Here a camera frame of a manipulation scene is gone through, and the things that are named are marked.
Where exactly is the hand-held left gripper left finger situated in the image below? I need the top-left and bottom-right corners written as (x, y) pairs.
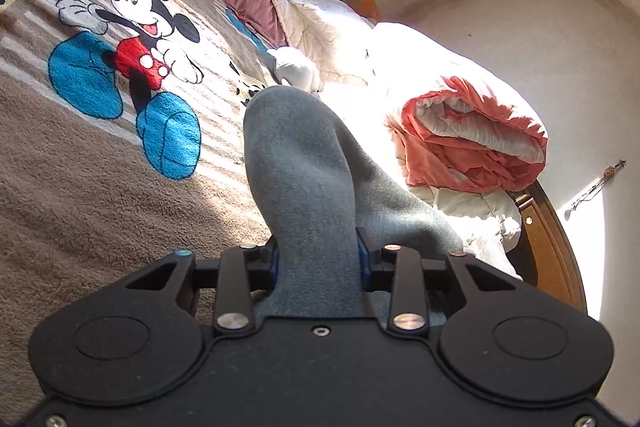
top-left (124, 239), bottom-right (280, 339)

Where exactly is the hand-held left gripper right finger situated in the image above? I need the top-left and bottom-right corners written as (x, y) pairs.
top-left (355, 227), bottom-right (519, 339)

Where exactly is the grey sock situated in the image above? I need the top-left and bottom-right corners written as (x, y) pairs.
top-left (242, 85), bottom-right (524, 329)

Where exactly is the orange rolled quilt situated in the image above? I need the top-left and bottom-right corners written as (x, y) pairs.
top-left (384, 75), bottom-right (549, 194)

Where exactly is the cartoon mouse printed blanket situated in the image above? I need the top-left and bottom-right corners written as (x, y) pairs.
top-left (0, 0), bottom-right (313, 420)

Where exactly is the white quilt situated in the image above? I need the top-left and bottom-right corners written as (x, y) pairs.
top-left (267, 0), bottom-right (524, 254)

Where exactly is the wooden bed frame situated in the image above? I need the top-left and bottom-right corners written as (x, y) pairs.
top-left (507, 179), bottom-right (589, 314)

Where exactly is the hanging wall string ornament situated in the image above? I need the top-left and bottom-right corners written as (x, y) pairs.
top-left (564, 159), bottom-right (627, 221)

